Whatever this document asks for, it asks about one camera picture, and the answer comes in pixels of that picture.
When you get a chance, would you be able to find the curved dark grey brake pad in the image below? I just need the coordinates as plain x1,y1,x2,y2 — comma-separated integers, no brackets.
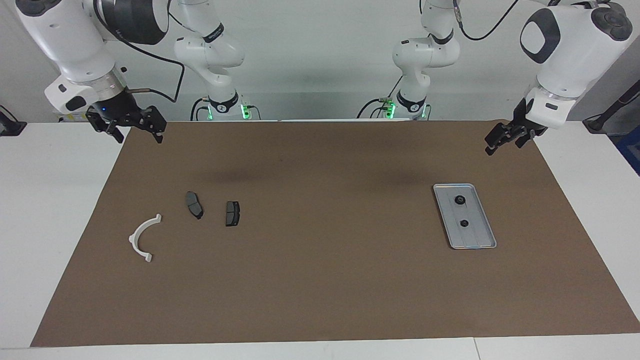
185,191,204,220

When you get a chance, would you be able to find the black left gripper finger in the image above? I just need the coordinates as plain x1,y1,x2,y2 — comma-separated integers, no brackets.
515,128,548,150
484,122,516,156

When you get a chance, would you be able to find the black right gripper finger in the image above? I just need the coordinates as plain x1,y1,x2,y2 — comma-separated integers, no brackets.
85,107,125,144
130,105,167,145

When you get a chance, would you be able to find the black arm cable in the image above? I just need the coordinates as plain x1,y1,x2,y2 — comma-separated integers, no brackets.
450,0,523,42
92,0,187,103

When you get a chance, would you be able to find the blue object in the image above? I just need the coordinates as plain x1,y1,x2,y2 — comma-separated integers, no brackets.
615,125,640,176

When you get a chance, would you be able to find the white semicircular bracket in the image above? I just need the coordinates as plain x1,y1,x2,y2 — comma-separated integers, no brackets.
128,213,163,263

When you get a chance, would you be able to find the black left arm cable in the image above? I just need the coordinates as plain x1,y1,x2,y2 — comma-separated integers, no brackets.
450,0,523,42

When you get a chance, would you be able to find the brown table mat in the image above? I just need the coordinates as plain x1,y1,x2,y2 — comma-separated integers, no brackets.
30,119,640,348

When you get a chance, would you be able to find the black clamp mount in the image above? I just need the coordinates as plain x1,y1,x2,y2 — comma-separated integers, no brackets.
0,104,27,137

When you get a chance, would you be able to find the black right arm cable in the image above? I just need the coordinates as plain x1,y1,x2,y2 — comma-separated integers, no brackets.
92,0,187,103

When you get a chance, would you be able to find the black base cable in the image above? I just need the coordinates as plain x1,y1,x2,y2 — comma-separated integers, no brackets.
356,75,404,120
190,96,211,122

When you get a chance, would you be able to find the black stand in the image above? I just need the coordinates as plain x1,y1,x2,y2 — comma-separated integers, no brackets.
582,80,640,134

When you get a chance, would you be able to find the silver metal tray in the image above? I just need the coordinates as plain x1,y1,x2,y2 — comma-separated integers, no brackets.
432,183,498,250

